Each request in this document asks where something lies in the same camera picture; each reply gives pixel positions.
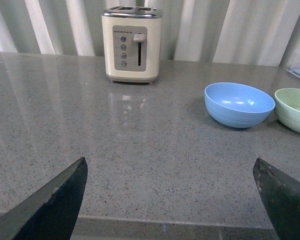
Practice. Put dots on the white curtain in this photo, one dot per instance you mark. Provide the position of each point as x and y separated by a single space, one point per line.
249 32

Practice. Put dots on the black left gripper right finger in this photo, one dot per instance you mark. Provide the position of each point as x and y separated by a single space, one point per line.
280 195

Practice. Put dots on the blue bowl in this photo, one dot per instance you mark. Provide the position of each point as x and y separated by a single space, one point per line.
237 105

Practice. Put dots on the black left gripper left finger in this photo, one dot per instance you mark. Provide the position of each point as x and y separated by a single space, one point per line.
52 211

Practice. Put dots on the cream toaster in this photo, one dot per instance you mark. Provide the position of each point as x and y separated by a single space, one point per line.
132 43

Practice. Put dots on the green bowl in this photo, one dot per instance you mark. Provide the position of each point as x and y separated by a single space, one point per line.
287 108

